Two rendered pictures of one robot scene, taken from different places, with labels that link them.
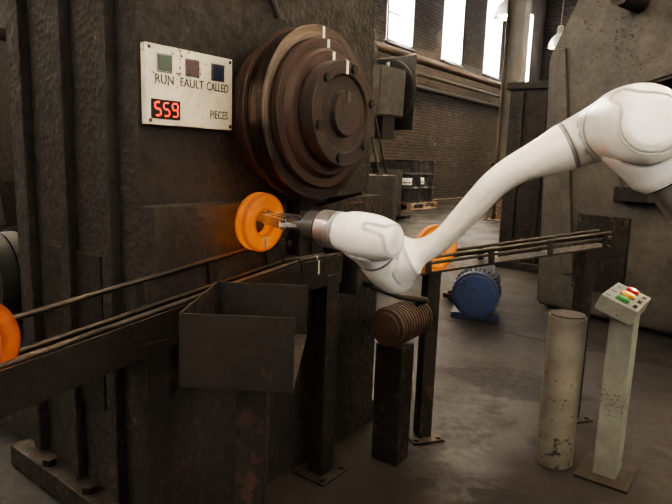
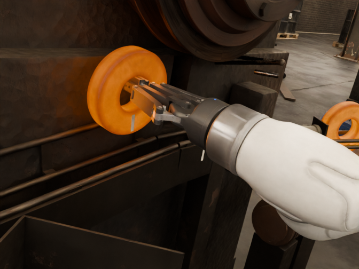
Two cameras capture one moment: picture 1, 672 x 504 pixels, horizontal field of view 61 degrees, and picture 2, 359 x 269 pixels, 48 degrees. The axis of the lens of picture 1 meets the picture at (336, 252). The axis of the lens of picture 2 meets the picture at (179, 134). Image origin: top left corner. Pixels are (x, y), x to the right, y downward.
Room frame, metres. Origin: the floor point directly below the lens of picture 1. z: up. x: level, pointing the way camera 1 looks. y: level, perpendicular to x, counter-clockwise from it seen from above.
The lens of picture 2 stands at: (0.81, 0.07, 1.02)
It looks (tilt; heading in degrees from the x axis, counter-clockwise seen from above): 21 degrees down; 2
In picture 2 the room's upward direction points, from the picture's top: 11 degrees clockwise
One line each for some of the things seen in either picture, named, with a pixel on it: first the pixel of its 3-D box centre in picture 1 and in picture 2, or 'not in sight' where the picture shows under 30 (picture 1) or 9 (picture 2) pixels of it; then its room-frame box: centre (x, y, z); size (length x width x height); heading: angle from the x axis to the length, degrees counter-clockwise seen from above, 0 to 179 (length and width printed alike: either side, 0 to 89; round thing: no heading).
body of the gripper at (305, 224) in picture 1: (307, 224); (198, 118); (1.38, 0.07, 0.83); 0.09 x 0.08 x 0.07; 53
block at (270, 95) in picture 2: (351, 256); (244, 129); (1.84, -0.05, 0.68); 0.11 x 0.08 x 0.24; 53
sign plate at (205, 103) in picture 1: (190, 89); not in sight; (1.43, 0.37, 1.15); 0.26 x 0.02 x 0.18; 143
